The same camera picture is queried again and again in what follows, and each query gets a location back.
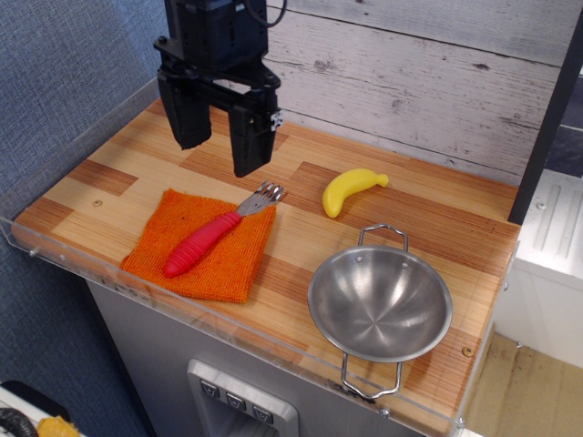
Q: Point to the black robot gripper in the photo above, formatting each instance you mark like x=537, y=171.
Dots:
x=225, y=40

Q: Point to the steel bowl with wire handles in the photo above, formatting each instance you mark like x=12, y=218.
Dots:
x=379, y=304

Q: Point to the orange cloth napkin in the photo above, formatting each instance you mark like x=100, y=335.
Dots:
x=227, y=270

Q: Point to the yellow toy banana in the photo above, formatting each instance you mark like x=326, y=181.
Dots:
x=349, y=183

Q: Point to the grey toy cabinet front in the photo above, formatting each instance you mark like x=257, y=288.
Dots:
x=156, y=349

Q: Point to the silver dispenser button panel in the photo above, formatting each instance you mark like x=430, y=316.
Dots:
x=228, y=406

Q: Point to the red handled metal fork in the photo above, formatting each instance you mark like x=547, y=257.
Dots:
x=191, y=249

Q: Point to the clear acrylic guard rail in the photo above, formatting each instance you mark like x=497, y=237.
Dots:
x=86, y=209

